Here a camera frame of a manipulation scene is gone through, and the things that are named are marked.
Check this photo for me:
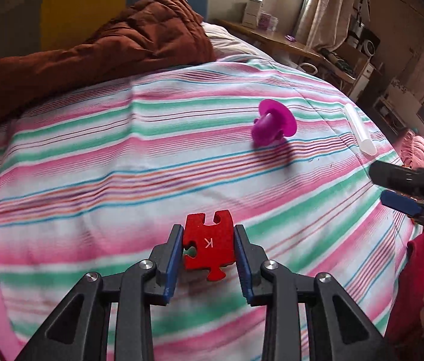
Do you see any brown quilted blanket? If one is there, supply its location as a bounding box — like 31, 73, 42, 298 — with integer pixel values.
0, 0, 218, 128

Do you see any grey yellow blue headboard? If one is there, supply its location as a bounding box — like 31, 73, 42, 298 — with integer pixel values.
0, 0, 210, 51

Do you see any striped bedsheet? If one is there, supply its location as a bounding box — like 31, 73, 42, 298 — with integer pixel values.
0, 54, 424, 361

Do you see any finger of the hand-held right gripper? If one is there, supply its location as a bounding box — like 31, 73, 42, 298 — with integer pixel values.
369, 160, 424, 200
380, 190, 424, 238

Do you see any pink cloth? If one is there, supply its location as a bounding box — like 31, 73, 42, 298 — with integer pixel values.
400, 130, 424, 168

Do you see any magenta plastic spool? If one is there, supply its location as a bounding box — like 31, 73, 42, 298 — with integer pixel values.
250, 99, 298, 147

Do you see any power strip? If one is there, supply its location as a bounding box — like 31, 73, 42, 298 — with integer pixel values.
319, 47, 355, 72

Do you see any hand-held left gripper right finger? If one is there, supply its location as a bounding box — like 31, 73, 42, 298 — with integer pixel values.
234, 224, 398, 361

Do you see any white plastic tube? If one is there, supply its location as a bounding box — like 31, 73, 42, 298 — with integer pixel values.
343, 103, 378, 156

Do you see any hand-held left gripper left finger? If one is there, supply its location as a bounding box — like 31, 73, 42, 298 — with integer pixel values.
15, 224, 184, 361

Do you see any white carton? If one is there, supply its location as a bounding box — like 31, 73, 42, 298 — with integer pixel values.
243, 0, 265, 29

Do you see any beige curtain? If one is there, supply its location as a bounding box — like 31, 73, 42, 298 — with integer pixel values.
292, 0, 351, 51

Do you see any cluttered shelf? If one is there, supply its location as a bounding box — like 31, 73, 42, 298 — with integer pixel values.
342, 0, 424, 136

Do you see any red cloth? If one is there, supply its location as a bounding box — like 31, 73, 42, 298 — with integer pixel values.
385, 229, 424, 350

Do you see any white pillow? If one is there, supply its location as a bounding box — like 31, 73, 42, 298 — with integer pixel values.
200, 20, 269, 63

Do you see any red puzzle piece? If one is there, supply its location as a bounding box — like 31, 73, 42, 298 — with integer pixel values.
182, 211, 235, 282

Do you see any wooden bedside table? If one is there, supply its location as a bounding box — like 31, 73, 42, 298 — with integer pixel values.
215, 19, 355, 87

